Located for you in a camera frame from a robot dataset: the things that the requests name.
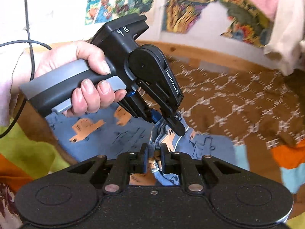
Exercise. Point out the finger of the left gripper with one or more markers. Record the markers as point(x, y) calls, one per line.
point(174, 121)
point(138, 108)

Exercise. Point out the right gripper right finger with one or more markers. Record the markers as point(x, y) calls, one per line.
point(184, 166)

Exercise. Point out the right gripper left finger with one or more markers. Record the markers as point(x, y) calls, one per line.
point(122, 167)

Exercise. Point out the blue patterned kids pants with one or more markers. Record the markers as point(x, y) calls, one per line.
point(112, 131)

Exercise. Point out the yellow swirl poster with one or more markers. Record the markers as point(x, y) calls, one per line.
point(181, 15)

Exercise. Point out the brown PF patterned pillow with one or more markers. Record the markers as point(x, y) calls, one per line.
point(245, 106)

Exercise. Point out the colourful striped bed cover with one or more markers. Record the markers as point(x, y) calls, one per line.
point(31, 151)

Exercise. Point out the floral poster right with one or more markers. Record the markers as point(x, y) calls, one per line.
point(247, 23)

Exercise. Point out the white hanging garment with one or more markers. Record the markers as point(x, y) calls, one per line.
point(287, 37)

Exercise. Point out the wooden bed frame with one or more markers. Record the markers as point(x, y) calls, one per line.
point(196, 55)

